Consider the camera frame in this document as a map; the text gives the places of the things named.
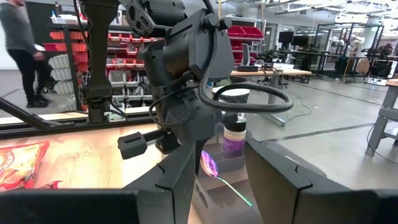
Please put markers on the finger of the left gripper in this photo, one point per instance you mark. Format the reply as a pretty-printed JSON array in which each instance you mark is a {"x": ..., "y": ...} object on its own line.
[{"x": 201, "y": 155}]

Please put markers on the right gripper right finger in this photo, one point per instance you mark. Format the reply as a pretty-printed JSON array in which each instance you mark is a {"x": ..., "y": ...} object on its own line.
[{"x": 280, "y": 193}]

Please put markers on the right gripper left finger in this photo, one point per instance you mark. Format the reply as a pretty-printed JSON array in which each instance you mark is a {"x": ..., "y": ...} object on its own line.
[{"x": 168, "y": 199}]

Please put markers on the purple label bottle black cap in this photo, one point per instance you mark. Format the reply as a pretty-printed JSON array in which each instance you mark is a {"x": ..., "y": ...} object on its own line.
[{"x": 233, "y": 143}]

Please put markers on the red ramen noodle packet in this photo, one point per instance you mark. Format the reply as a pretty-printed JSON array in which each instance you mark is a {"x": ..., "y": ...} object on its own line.
[{"x": 18, "y": 165}]

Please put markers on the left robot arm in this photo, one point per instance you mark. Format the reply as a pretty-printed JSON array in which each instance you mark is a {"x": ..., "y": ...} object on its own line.
[{"x": 98, "y": 46}]

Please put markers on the grey translucent bin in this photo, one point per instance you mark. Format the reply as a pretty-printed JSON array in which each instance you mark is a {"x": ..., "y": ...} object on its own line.
[
  {"x": 217, "y": 205},
  {"x": 224, "y": 165}
]

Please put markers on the white trash can black rim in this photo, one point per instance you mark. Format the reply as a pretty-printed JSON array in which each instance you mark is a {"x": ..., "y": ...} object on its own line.
[{"x": 231, "y": 92}]

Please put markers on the storage rack with bins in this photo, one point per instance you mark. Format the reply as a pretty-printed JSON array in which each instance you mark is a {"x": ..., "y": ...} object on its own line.
[{"x": 124, "y": 62}]

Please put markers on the red bin shelving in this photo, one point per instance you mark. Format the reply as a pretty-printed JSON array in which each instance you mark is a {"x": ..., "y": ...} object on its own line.
[{"x": 245, "y": 32}]

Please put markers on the wooden top background table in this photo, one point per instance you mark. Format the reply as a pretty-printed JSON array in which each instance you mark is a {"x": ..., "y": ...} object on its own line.
[{"x": 286, "y": 72}]

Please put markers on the grey leg workbench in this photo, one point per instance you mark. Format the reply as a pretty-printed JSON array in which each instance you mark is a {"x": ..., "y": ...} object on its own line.
[{"x": 384, "y": 115}]

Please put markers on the computer monitor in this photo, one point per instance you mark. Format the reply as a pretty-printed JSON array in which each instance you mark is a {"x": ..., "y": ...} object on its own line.
[{"x": 286, "y": 38}]

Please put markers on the person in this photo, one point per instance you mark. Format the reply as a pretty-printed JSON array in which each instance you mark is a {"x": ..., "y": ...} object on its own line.
[{"x": 18, "y": 34}]

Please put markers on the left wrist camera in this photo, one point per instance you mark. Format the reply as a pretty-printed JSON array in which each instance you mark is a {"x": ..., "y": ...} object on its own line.
[{"x": 211, "y": 53}]

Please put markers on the black aluminium table frame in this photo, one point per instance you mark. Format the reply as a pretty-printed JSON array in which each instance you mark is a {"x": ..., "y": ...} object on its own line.
[{"x": 93, "y": 124}]

